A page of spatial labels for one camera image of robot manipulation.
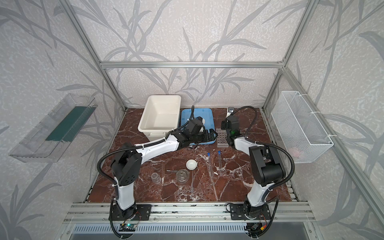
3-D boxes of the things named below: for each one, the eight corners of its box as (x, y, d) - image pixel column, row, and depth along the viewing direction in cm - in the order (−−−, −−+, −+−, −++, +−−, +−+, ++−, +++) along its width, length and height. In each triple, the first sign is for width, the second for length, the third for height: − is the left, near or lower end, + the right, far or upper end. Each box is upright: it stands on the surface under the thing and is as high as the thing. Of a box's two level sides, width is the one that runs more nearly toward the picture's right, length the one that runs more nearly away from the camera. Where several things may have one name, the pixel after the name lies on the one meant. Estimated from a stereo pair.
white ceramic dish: (186, 169, 90) (185, 168, 88) (186, 160, 94) (186, 159, 92) (197, 169, 90) (197, 168, 88) (197, 160, 94) (197, 159, 92)
